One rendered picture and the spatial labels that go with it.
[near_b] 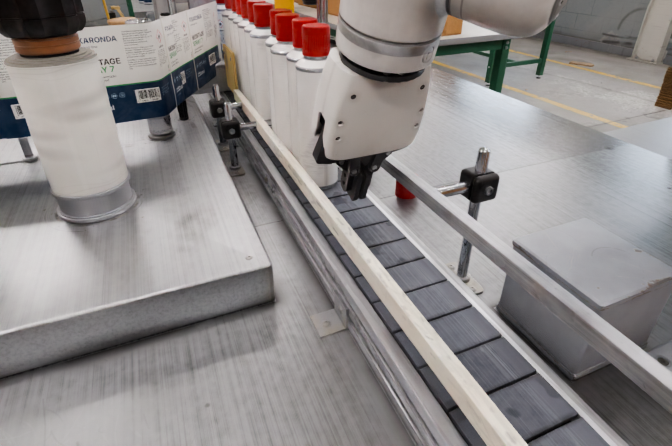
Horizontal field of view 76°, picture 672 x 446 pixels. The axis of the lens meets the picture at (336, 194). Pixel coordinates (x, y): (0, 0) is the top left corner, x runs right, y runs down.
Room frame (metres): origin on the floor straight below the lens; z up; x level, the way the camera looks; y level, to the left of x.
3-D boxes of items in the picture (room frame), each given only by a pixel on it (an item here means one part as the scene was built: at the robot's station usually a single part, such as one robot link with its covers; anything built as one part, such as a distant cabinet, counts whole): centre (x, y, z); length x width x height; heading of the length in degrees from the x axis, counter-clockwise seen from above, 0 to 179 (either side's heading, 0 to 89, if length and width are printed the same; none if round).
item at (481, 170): (0.37, -0.12, 0.91); 0.07 x 0.03 x 0.16; 113
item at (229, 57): (0.91, 0.22, 0.94); 0.10 x 0.01 x 0.09; 23
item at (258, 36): (0.75, 0.12, 0.98); 0.05 x 0.05 x 0.20
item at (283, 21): (0.63, 0.07, 0.98); 0.05 x 0.05 x 0.20
